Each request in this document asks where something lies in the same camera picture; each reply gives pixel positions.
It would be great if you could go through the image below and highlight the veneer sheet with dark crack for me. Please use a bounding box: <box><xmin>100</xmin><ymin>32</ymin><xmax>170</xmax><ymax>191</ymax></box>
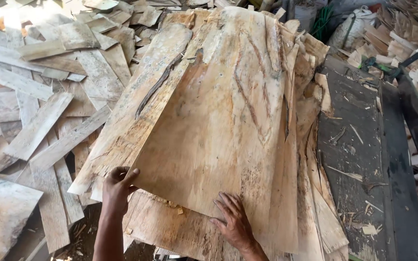
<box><xmin>67</xmin><ymin>23</ymin><xmax>195</xmax><ymax>196</ymax></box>

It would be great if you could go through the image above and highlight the person's left hand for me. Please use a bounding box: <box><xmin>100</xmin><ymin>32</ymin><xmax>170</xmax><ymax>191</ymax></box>
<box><xmin>102</xmin><ymin>166</ymin><xmax>141</xmax><ymax>219</ymax></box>

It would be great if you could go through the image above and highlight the heap of pale veneer scraps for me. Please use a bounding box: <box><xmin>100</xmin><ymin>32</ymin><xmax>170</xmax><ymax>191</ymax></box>
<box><xmin>340</xmin><ymin>0</ymin><xmax>418</xmax><ymax>128</ymax></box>

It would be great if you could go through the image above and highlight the heap of grey veneer strips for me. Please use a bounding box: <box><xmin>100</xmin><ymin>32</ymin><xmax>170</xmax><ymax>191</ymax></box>
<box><xmin>0</xmin><ymin>0</ymin><xmax>209</xmax><ymax>261</ymax></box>

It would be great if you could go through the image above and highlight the green coiled hose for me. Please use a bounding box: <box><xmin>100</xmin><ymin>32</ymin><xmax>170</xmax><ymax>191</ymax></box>
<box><xmin>310</xmin><ymin>5</ymin><xmax>335</xmax><ymax>41</ymax></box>

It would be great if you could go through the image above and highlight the thin pale wood sliver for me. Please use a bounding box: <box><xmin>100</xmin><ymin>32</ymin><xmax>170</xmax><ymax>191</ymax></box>
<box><xmin>327</xmin><ymin>166</ymin><xmax>364</xmax><ymax>182</ymax></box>

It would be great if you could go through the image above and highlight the stack of wood veneer sheets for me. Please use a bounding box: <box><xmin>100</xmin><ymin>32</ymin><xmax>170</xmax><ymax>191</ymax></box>
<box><xmin>121</xmin><ymin>7</ymin><xmax>350</xmax><ymax>261</ymax></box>

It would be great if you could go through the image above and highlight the person's right hand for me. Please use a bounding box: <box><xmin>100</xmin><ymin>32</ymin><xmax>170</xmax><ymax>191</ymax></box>
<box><xmin>209</xmin><ymin>192</ymin><xmax>259</xmax><ymax>254</ymax></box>

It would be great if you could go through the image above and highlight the dark worn cutting table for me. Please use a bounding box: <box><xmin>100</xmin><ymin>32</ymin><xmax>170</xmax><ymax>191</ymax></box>
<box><xmin>316</xmin><ymin>54</ymin><xmax>418</xmax><ymax>261</ymax></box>

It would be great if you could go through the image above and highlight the white woven sack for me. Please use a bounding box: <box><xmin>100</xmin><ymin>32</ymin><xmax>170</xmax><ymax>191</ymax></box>
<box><xmin>327</xmin><ymin>5</ymin><xmax>377</xmax><ymax>52</ymax></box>

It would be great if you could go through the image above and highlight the large red-streaked veneer sheet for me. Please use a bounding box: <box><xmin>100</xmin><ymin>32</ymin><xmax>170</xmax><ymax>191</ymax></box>
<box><xmin>128</xmin><ymin>6</ymin><xmax>301</xmax><ymax>255</ymax></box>

